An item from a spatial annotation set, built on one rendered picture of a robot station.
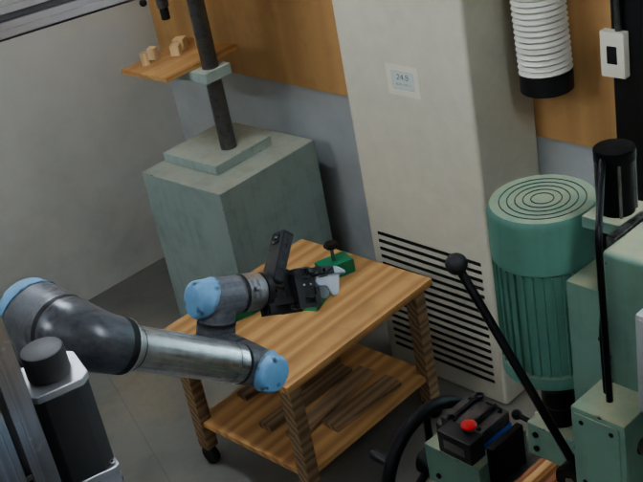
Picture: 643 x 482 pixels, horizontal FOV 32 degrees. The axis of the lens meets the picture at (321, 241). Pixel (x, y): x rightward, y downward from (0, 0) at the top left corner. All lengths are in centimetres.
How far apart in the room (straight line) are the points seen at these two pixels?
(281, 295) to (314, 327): 115
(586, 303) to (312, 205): 259
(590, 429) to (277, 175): 255
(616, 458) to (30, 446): 80
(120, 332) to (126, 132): 307
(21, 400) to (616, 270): 80
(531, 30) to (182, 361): 162
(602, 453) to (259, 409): 212
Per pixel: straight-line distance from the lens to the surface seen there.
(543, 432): 199
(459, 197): 343
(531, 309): 177
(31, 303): 188
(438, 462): 216
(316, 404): 360
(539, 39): 318
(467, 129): 329
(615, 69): 315
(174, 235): 422
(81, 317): 181
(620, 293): 160
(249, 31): 435
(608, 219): 166
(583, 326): 174
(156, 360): 188
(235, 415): 366
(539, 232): 169
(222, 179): 398
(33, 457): 144
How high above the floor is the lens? 232
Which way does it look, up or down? 28 degrees down
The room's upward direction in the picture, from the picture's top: 11 degrees counter-clockwise
